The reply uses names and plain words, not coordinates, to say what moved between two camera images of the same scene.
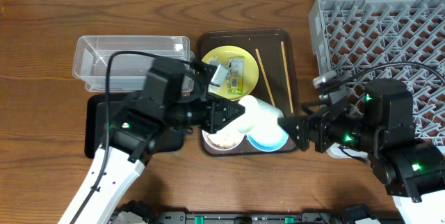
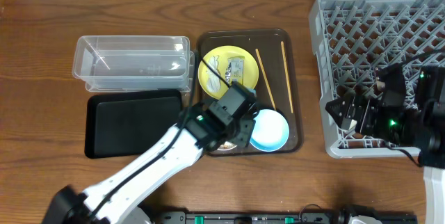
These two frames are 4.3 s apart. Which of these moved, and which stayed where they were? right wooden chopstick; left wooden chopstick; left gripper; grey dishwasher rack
Moved: left gripper
Stayed: right wooden chopstick; grey dishwasher rack; left wooden chopstick
